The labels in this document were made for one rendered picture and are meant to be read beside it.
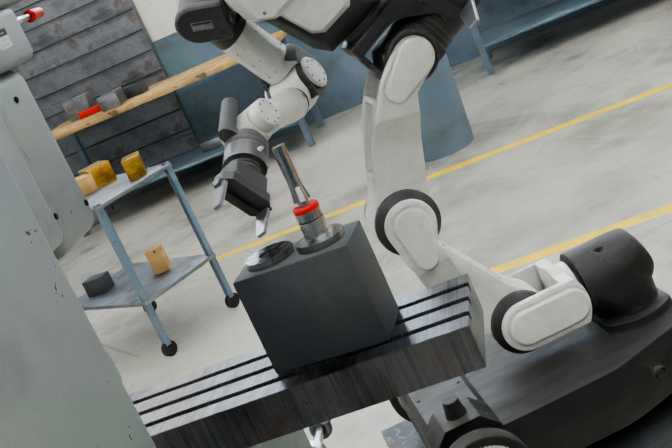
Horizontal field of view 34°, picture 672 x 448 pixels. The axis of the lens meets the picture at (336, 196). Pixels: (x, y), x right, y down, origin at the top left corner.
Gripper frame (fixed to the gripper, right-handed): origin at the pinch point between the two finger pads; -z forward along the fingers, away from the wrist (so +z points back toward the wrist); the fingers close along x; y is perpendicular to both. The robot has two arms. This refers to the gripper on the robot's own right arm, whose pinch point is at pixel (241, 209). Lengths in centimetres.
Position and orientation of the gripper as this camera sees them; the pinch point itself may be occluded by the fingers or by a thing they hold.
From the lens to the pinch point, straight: 204.9
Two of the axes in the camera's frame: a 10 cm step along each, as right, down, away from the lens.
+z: 0.0, -7.1, 7.0
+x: -7.2, -4.9, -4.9
